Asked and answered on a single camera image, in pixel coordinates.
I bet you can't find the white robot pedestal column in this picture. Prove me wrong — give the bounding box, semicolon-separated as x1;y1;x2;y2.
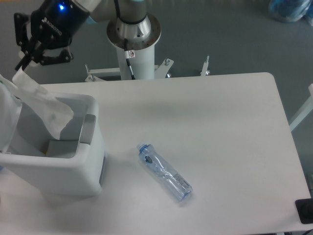
107;13;161;80

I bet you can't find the clear crushed plastic bottle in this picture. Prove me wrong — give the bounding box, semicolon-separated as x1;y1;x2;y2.
137;143;193;202

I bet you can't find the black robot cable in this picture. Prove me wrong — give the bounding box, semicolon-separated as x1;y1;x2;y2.
123;38;136;80

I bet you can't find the white frame post right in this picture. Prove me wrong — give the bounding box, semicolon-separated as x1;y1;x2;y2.
289;84;313;132

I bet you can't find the blue plastic bag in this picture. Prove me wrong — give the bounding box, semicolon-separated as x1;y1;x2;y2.
268;0;313;23

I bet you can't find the white trash can with lid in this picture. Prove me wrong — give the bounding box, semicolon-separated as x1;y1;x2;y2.
0;93;106;196

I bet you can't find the black device at table edge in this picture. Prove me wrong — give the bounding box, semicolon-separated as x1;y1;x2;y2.
295;198;313;224

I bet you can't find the white pedestal base frame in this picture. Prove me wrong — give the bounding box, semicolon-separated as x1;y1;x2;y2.
84;55;211;82

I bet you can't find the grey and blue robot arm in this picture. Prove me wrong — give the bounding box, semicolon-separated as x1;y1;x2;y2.
14;0;147;71

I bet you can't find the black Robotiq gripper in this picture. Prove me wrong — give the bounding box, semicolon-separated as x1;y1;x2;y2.
14;0;89;71

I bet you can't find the white plastic packaging bag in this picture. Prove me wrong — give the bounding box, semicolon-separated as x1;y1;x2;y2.
0;69;74;152

